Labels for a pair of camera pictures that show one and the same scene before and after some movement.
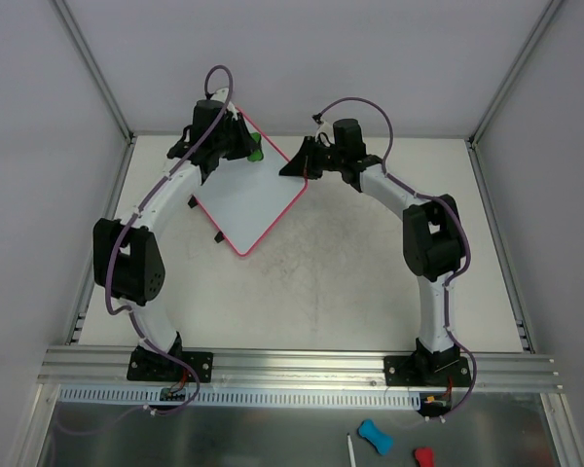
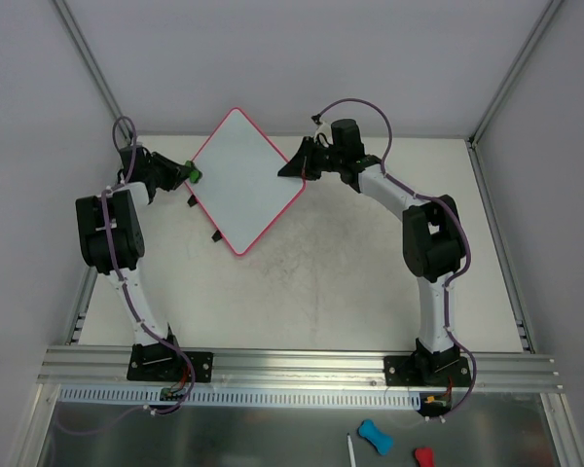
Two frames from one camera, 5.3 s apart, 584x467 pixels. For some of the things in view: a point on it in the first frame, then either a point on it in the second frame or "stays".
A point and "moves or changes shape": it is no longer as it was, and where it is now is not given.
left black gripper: (240, 141) to (167, 170)
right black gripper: (310, 159) stays
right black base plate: (413, 371) stays
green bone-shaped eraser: (257, 154) moves or changes shape
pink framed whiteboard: (244, 198) stays
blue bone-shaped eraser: (382, 441) stays
